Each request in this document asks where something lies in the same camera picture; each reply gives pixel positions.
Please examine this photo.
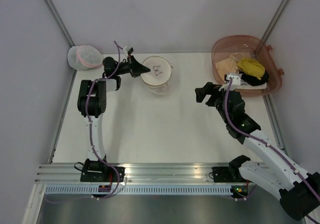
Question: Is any aluminium frame post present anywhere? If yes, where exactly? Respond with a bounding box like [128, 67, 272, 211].
[261, 0, 291, 43]
[43, 0, 75, 47]

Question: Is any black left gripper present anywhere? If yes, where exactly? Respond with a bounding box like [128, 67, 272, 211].
[114, 55, 151, 78]

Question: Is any white garment in basket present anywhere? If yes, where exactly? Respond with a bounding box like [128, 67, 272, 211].
[237, 80, 267, 90]

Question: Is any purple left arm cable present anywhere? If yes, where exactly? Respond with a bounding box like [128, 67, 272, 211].
[43, 40, 126, 204]

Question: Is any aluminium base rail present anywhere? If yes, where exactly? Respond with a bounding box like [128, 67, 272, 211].
[34, 162, 266, 184]

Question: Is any black garment in basket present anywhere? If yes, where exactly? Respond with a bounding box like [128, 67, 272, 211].
[241, 71, 269, 86]

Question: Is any beige round mesh laundry bag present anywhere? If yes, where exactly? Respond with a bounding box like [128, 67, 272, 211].
[140, 56, 172, 95]

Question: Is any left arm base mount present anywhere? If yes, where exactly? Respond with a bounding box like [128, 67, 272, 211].
[74, 159, 125, 182]

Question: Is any white slotted cable duct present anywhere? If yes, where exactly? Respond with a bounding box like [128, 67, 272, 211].
[45, 184, 232, 195]

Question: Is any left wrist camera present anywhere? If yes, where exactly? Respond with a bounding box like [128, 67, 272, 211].
[122, 46, 134, 56]

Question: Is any white pink-trimmed mesh laundry bag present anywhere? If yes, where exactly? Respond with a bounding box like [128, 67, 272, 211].
[67, 45, 104, 71]

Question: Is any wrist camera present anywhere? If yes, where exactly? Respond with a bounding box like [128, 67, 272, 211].
[224, 73, 242, 86]
[122, 46, 134, 56]

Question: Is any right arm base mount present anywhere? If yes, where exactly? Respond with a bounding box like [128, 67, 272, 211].
[209, 155, 250, 183]

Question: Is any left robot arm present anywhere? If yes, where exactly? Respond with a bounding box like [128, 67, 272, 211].
[77, 55, 150, 165]

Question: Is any right aluminium frame post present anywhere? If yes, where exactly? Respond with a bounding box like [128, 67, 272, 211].
[261, 0, 291, 43]

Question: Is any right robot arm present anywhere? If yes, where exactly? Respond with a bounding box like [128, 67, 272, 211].
[195, 82, 320, 223]

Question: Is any yellow garment in basket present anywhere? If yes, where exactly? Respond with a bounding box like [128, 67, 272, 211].
[237, 58, 266, 80]

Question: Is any beige bra in basket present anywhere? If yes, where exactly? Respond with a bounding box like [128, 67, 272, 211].
[215, 52, 245, 80]

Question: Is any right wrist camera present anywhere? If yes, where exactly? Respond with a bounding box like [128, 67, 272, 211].
[224, 73, 242, 86]

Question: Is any left aluminium frame post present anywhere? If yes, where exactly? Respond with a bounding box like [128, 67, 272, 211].
[43, 0, 75, 47]

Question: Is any translucent pink plastic basket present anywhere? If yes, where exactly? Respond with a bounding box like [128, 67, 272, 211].
[211, 35, 284, 97]

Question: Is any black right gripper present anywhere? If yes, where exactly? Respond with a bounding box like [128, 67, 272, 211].
[195, 82, 235, 124]

